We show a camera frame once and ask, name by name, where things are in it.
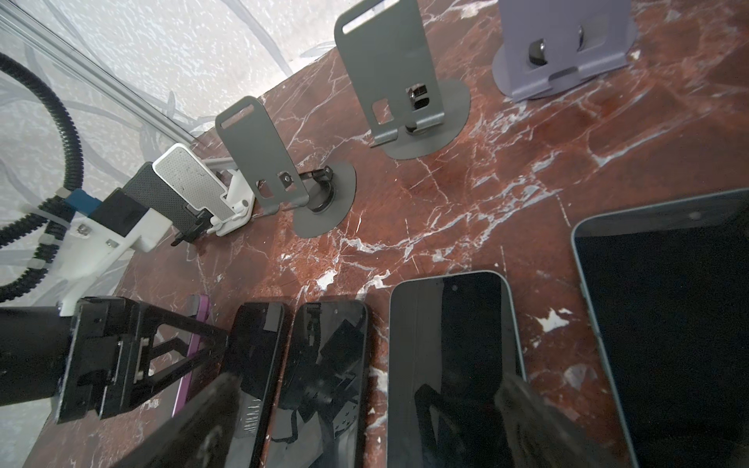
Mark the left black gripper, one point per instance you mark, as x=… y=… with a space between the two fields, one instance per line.
x=71 y=360

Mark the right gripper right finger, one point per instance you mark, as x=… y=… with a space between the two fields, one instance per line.
x=539 y=435

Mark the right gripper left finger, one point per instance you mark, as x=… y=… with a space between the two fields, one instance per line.
x=198 y=436

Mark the black phone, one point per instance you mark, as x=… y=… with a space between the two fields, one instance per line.
x=667 y=293
x=254 y=355
x=319 y=418

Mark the silver-edged phone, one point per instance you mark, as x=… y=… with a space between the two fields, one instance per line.
x=452 y=338

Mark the black phone front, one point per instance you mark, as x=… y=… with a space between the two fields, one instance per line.
x=667 y=293

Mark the white stand far left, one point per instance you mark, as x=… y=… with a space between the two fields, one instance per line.
x=218 y=188

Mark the grey round-base stand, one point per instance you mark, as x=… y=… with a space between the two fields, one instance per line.
x=320 y=199

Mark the grey stand rear middle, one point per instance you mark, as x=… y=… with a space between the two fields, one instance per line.
x=385 y=52

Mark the lavender round-base stand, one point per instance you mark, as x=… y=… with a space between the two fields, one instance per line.
x=550 y=47

